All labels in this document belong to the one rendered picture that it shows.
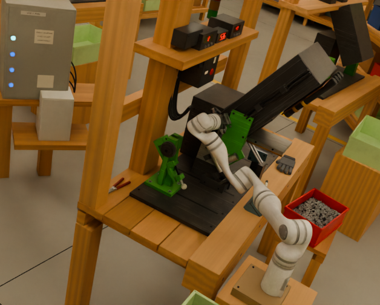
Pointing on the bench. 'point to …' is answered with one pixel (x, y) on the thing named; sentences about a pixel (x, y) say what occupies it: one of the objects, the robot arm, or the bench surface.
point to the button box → (252, 207)
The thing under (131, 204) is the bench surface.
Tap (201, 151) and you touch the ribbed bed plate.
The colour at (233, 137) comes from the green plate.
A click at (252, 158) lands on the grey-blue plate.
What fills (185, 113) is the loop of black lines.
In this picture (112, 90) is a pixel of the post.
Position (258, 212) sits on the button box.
